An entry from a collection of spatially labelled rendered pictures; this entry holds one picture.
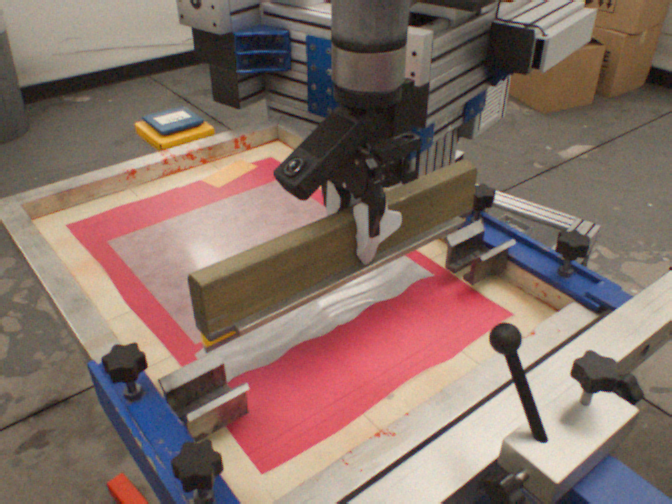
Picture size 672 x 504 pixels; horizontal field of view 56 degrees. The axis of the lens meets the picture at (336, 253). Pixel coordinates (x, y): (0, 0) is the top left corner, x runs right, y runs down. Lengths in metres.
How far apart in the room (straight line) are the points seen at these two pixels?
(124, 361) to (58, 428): 1.45
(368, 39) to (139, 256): 0.55
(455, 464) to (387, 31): 0.40
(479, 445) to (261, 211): 0.62
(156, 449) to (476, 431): 0.32
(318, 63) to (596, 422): 1.02
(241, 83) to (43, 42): 2.98
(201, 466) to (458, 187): 0.47
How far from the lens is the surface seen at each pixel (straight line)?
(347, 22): 0.62
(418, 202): 0.78
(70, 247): 1.08
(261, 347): 0.82
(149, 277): 0.97
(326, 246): 0.70
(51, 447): 2.09
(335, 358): 0.81
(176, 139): 1.39
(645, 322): 0.81
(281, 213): 1.08
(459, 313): 0.89
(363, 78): 0.63
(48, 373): 2.31
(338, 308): 0.87
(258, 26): 1.50
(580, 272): 0.92
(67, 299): 0.91
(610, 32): 4.39
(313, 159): 0.64
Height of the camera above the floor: 1.53
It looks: 36 degrees down
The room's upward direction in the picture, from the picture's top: straight up
